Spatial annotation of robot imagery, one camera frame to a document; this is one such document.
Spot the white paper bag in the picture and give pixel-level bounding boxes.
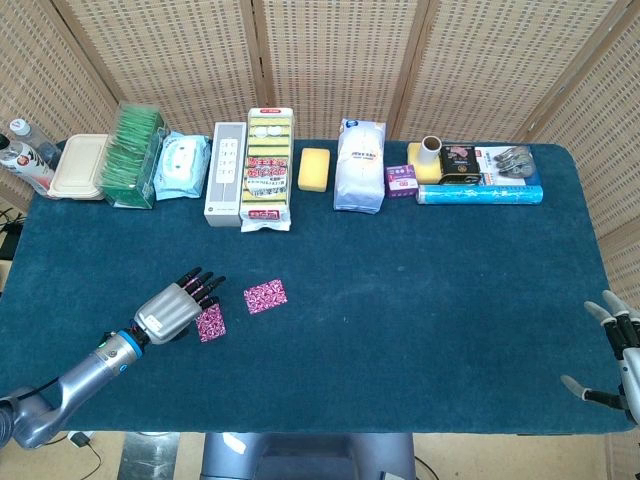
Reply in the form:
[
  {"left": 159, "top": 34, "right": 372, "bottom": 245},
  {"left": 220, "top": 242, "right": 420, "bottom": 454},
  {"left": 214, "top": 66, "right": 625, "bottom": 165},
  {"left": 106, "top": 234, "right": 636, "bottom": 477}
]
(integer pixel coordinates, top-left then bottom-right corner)
[{"left": 333, "top": 118, "right": 388, "bottom": 215}]

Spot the wicker folding screen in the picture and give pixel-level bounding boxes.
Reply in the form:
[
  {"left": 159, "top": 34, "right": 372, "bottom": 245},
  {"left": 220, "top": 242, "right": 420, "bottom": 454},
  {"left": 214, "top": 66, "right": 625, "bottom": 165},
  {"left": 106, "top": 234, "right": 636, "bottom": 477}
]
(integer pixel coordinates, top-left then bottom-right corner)
[{"left": 0, "top": 0, "right": 640, "bottom": 306}]

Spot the white labelled drink bottle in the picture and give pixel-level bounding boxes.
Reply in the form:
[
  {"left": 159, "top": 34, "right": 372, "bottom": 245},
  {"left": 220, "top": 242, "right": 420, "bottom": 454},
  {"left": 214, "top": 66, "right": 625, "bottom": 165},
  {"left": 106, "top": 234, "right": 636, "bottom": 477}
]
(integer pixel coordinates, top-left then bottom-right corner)
[{"left": 0, "top": 133, "right": 56, "bottom": 197}]

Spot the teal table mat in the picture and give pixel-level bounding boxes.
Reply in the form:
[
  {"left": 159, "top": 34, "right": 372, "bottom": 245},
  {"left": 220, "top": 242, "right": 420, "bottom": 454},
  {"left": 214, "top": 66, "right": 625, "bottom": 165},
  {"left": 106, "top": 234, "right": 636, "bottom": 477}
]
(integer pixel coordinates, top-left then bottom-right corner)
[{"left": 0, "top": 139, "right": 639, "bottom": 435}]

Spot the yellow sponge multipack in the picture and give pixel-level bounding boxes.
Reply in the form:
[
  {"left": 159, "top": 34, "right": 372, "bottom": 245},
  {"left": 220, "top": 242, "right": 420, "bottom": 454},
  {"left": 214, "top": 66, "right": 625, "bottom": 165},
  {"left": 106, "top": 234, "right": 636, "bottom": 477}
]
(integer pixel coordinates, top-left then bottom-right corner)
[{"left": 239, "top": 106, "right": 295, "bottom": 234}]

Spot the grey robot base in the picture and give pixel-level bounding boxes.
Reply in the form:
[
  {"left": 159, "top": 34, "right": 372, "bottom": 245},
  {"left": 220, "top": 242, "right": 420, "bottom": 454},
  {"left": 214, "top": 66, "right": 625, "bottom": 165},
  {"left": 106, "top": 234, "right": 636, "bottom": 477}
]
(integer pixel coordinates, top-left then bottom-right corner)
[{"left": 199, "top": 432, "right": 417, "bottom": 480}]

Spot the blue cling film roll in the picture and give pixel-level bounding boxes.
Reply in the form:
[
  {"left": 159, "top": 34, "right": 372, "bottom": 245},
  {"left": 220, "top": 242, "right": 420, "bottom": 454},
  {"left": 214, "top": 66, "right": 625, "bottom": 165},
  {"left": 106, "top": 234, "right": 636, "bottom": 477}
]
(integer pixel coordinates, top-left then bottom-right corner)
[{"left": 416, "top": 184, "right": 545, "bottom": 206}]

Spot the green tea bag box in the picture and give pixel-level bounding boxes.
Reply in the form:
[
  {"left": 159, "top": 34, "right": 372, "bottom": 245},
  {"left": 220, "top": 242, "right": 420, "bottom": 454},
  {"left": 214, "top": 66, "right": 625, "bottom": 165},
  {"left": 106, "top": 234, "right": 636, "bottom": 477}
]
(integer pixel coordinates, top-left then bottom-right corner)
[{"left": 99, "top": 101, "right": 170, "bottom": 210}]

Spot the beige lunch box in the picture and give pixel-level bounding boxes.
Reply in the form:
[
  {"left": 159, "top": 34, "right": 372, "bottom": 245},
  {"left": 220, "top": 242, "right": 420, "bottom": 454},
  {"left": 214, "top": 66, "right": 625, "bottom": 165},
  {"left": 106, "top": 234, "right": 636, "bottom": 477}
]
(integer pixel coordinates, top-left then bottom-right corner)
[{"left": 47, "top": 133, "right": 110, "bottom": 202}]

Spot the metal floor plate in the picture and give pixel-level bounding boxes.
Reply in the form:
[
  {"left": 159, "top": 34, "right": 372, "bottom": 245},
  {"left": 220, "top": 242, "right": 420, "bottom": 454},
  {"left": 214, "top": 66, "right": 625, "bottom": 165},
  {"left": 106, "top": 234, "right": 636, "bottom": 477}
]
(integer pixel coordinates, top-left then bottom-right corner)
[{"left": 119, "top": 432, "right": 181, "bottom": 480}]

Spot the pink patterned packet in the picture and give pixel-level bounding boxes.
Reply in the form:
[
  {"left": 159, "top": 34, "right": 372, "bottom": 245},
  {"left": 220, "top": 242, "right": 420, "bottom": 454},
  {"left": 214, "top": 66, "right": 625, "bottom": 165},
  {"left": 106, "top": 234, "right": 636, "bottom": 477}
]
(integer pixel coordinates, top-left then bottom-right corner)
[
  {"left": 243, "top": 278, "right": 289, "bottom": 316},
  {"left": 194, "top": 302, "right": 227, "bottom": 344}
]

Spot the clear bottle white cap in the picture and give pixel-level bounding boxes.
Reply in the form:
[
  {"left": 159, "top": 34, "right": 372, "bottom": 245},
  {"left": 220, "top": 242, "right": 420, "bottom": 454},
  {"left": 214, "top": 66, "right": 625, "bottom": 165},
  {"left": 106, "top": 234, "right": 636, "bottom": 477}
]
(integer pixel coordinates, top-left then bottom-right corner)
[{"left": 8, "top": 118, "right": 62, "bottom": 169}]

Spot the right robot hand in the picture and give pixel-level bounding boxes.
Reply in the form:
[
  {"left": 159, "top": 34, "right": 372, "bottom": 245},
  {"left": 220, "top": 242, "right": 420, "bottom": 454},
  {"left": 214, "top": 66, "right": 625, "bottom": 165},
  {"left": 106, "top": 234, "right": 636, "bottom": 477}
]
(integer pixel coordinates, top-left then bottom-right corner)
[{"left": 560, "top": 289, "right": 640, "bottom": 426}]

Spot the yellow sponge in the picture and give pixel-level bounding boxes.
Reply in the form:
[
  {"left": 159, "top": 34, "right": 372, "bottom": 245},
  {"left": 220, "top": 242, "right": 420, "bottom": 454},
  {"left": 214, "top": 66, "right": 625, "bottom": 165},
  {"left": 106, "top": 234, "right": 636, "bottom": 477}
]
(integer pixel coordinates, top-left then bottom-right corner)
[
  {"left": 406, "top": 142, "right": 444, "bottom": 186},
  {"left": 297, "top": 147, "right": 332, "bottom": 192}
]

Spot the dark metal tin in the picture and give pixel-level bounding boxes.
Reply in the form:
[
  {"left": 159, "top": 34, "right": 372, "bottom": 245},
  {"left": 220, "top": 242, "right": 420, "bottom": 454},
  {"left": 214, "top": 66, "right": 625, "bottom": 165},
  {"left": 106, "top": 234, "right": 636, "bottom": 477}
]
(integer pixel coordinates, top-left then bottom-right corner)
[{"left": 438, "top": 144, "right": 484, "bottom": 187}]

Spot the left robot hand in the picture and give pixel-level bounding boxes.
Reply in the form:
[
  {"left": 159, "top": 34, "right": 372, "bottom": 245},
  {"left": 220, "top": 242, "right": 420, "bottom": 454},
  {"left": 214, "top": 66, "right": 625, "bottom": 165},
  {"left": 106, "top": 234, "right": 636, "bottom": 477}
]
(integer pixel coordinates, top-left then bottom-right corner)
[{"left": 132, "top": 266, "right": 227, "bottom": 346}]

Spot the light blue wet wipes pack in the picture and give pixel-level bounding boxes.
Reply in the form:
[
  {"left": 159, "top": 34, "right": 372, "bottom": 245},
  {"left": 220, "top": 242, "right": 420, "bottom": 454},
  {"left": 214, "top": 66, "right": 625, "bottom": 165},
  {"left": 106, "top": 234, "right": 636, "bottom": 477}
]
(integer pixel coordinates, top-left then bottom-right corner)
[{"left": 152, "top": 130, "right": 212, "bottom": 202}]

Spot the white power strip box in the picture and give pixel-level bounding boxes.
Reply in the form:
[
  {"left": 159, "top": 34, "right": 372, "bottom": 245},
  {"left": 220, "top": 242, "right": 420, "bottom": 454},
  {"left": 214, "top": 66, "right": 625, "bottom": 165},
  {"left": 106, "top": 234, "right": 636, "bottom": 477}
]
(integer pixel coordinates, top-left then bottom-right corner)
[{"left": 203, "top": 121, "right": 248, "bottom": 229}]

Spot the small purple box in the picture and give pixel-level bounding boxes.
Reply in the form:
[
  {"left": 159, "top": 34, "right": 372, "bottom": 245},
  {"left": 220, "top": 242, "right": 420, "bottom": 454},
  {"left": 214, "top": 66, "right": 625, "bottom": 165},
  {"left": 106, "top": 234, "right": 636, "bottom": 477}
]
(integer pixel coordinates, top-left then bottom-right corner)
[{"left": 384, "top": 164, "right": 420, "bottom": 199}]

